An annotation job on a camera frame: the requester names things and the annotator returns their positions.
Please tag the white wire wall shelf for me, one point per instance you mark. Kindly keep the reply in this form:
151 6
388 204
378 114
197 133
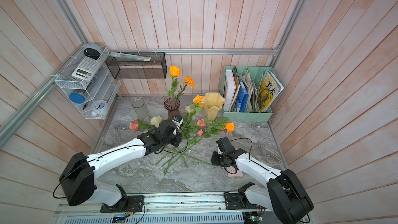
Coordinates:
103 86

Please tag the mint green file organizer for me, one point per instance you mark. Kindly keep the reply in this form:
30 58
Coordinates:
237 86

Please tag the cream rose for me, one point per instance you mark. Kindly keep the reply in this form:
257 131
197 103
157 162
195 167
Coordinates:
188 109
156 121

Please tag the pink calculator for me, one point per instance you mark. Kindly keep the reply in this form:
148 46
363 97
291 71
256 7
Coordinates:
233 172

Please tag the white book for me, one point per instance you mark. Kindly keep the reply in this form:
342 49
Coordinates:
229 89

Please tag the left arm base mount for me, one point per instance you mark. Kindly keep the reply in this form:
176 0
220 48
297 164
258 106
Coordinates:
127 203

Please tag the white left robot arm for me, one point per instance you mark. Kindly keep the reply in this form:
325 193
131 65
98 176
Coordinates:
79 180

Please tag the blue lidded jar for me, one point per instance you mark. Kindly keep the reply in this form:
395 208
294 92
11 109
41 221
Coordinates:
78 96

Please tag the white desk calculator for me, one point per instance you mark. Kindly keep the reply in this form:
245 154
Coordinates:
86 69

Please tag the yellow ruffled vase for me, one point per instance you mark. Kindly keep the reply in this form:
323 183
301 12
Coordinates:
213 103

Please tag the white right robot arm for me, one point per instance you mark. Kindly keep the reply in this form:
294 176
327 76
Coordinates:
280 191

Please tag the orange carnation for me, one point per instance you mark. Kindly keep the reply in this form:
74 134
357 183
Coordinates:
188 81

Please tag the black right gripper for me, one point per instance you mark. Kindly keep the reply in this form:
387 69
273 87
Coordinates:
214 159

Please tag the clear glass vase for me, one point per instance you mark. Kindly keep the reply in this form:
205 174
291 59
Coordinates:
141 110

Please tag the pink rose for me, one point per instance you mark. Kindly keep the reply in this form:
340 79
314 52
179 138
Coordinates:
192 133
139 125

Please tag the round grey speaker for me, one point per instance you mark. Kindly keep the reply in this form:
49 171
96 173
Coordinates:
92 51

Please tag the pink rose left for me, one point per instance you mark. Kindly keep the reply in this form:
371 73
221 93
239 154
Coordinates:
139 125

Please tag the blue folder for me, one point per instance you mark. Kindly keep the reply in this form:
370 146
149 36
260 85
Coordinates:
242 97

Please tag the dark purple glass vase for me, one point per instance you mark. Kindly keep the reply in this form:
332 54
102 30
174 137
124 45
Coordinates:
172 106

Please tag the orange rose large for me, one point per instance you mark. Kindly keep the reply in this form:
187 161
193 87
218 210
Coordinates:
198 106

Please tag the pink rose centre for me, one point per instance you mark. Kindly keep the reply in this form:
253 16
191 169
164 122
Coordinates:
192 133

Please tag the white mug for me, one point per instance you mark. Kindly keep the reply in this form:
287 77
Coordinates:
98 108

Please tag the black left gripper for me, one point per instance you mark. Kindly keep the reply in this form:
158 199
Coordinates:
178 137

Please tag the yellow cover magazine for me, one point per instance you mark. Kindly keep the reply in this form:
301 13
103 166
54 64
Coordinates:
270 88

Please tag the black mesh wall basket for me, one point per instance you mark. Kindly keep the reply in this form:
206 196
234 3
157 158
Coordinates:
137 65

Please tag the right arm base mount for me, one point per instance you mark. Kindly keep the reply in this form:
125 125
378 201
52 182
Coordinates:
249 196

